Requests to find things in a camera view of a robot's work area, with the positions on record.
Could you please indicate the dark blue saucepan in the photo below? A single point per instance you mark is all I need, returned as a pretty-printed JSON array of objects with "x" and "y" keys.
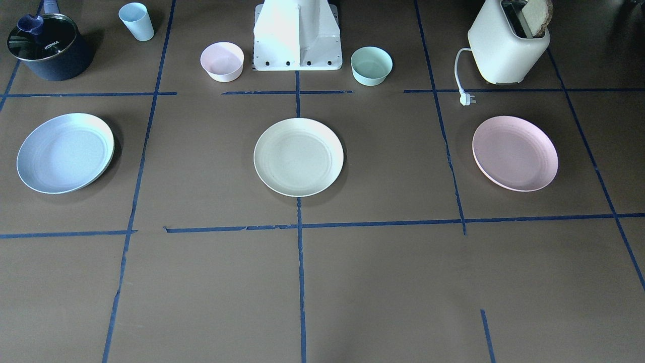
[{"x": 50, "y": 45}]

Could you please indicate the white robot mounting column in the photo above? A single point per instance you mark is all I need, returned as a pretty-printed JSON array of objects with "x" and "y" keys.
[{"x": 296, "y": 36}]

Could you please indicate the green bowl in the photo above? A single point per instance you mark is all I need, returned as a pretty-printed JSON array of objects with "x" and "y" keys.
[{"x": 371, "y": 65}]

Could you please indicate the bread slice in toaster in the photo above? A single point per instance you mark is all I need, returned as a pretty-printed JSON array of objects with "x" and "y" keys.
[{"x": 537, "y": 15}]

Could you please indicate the pink plate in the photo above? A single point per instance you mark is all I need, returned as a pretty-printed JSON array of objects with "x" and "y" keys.
[{"x": 515, "y": 154}]

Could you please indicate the white toaster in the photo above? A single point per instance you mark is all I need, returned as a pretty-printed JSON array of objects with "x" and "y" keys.
[{"x": 504, "y": 44}]

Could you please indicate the light blue cup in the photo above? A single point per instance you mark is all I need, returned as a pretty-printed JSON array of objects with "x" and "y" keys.
[{"x": 137, "y": 20}]

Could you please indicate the pink bowl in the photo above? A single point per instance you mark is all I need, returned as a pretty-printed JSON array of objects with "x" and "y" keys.
[{"x": 222, "y": 61}]

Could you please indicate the blue plate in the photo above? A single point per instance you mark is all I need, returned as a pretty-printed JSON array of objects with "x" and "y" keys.
[{"x": 65, "y": 154}]

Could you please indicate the cream plate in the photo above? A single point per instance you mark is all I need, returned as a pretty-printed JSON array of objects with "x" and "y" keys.
[{"x": 298, "y": 157}]

